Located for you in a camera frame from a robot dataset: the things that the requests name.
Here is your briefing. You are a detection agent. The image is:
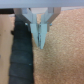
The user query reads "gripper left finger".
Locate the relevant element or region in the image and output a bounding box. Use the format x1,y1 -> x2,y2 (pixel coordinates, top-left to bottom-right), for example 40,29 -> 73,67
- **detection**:
20,7 -> 42,51

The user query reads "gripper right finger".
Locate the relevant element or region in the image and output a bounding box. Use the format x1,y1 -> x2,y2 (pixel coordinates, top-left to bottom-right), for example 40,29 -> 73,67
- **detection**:
39,7 -> 56,51

